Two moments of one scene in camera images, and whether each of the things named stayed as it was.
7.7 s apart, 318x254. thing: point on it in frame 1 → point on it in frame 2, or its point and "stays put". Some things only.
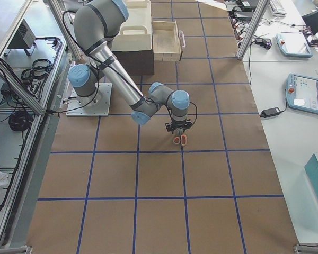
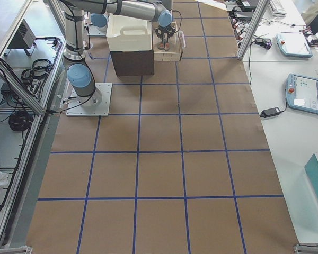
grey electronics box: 24,38 stays put
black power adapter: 270,112 stays put
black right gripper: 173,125 → 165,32
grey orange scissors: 180,137 → 164,45
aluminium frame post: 262,7 stays put
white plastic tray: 135,34 stays put
